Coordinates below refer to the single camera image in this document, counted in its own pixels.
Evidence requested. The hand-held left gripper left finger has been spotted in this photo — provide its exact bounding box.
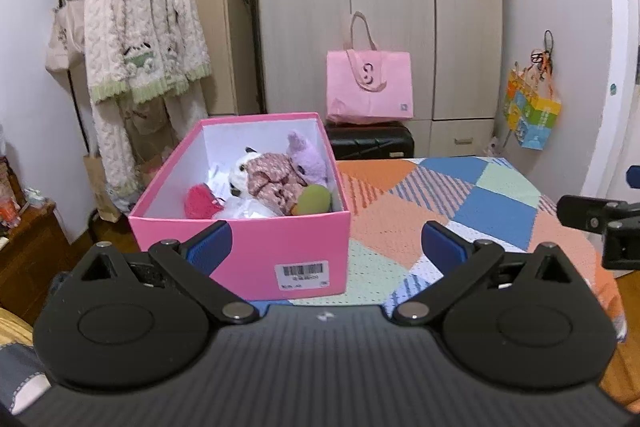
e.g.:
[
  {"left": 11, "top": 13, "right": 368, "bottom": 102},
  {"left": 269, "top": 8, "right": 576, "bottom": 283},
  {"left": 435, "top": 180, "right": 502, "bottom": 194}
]
[{"left": 75, "top": 221, "right": 261, "bottom": 325}]

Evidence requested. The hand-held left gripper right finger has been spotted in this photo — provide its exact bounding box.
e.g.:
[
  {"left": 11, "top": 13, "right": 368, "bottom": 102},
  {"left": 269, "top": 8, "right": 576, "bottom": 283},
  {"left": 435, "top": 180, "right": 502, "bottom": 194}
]
[{"left": 392, "top": 221, "right": 583, "bottom": 325}]

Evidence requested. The pink fluffy toy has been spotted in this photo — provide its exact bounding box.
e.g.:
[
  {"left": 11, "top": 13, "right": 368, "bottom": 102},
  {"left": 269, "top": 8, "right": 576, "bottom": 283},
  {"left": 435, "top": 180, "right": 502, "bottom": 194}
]
[{"left": 184, "top": 183, "right": 226, "bottom": 219}]

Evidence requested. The pink cardboard box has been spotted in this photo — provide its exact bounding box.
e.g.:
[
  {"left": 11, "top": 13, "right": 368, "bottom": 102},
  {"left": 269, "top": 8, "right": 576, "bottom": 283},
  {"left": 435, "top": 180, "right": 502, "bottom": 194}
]
[{"left": 127, "top": 111, "right": 352, "bottom": 303}]

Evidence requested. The white plush dog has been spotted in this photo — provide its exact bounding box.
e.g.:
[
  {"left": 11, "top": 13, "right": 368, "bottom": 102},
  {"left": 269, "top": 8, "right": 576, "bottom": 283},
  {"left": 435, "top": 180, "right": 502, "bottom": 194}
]
[{"left": 220, "top": 147, "right": 281, "bottom": 219}]

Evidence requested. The floral fabric scrunchie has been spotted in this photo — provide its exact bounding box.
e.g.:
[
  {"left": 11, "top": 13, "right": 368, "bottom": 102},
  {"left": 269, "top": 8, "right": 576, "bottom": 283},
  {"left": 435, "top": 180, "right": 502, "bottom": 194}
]
[{"left": 245, "top": 152, "right": 308, "bottom": 215}]

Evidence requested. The green sponge egg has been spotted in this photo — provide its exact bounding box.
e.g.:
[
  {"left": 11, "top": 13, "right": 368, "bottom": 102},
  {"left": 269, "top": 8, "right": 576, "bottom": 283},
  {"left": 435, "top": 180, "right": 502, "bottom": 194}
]
[{"left": 297, "top": 184, "right": 333, "bottom": 215}]

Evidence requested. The purple plush toy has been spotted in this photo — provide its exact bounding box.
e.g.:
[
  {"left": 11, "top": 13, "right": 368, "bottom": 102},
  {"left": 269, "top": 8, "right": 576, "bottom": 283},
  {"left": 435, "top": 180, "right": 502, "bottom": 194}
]
[{"left": 286, "top": 131, "right": 330, "bottom": 188}]

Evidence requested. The patchwork knitted blanket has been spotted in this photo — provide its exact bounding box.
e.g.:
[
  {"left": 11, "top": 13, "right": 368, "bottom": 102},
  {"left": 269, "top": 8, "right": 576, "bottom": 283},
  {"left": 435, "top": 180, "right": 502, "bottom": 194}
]
[{"left": 250, "top": 156, "right": 628, "bottom": 343}]

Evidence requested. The white printed paper sheet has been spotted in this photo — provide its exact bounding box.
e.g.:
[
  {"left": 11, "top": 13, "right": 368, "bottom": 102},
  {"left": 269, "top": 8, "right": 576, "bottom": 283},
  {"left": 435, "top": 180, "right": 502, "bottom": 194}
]
[{"left": 207, "top": 162, "right": 236, "bottom": 192}]

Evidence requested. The colourful paper gift bag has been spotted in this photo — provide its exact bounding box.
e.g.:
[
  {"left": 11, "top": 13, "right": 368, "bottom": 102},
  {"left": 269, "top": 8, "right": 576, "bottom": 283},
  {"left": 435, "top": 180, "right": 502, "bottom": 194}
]
[{"left": 502, "top": 31, "right": 562, "bottom": 151}]

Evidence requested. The brown paper bag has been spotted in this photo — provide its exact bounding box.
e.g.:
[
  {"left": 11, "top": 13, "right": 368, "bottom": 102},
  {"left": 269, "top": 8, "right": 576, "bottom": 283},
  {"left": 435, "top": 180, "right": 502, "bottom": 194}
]
[{"left": 82, "top": 152, "right": 123, "bottom": 223}]

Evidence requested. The black suitcase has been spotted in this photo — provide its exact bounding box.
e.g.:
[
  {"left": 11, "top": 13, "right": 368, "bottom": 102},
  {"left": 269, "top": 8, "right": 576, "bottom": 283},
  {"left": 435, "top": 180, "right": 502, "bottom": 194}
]
[{"left": 325, "top": 121, "right": 417, "bottom": 160}]

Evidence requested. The brown garment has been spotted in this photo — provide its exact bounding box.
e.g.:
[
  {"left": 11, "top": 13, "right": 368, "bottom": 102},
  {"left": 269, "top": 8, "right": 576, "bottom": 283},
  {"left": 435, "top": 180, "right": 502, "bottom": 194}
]
[{"left": 120, "top": 94, "right": 173, "bottom": 158}]

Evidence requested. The pink tote bag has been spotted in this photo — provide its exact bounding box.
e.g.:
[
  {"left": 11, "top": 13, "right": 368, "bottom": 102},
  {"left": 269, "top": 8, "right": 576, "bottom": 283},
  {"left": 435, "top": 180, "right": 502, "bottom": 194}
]
[{"left": 326, "top": 12, "right": 413, "bottom": 125}]

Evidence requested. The wooden nightstand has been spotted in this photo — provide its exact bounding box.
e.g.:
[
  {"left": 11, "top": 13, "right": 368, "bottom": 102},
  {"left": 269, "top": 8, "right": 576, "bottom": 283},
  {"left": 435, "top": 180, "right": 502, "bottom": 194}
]
[{"left": 0, "top": 202, "right": 68, "bottom": 325}]

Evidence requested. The black clothes rack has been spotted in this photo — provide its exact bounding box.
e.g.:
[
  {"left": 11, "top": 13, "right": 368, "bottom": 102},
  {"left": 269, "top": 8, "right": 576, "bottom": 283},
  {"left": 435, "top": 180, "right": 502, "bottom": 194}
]
[{"left": 42, "top": 0, "right": 156, "bottom": 228}]

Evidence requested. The orange drink bottle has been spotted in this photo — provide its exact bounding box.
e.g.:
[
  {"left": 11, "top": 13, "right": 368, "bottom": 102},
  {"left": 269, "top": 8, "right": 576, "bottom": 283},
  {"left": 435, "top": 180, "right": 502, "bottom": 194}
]
[{"left": 0, "top": 194, "right": 21, "bottom": 228}]

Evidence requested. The yellow and grey quilt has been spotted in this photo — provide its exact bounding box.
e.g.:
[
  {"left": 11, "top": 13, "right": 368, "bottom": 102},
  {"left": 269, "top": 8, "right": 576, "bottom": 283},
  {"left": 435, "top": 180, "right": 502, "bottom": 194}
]
[{"left": 0, "top": 307, "right": 53, "bottom": 415}]

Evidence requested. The beige canvas tote bag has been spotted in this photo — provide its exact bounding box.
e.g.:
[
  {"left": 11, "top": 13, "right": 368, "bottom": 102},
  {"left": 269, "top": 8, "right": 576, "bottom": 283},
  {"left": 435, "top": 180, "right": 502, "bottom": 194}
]
[{"left": 46, "top": 0, "right": 88, "bottom": 74}]

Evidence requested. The cream knitted cardigan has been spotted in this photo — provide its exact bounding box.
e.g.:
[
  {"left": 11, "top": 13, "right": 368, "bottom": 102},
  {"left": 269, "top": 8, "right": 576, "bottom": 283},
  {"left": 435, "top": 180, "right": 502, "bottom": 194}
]
[{"left": 82, "top": 0, "right": 212, "bottom": 210}]

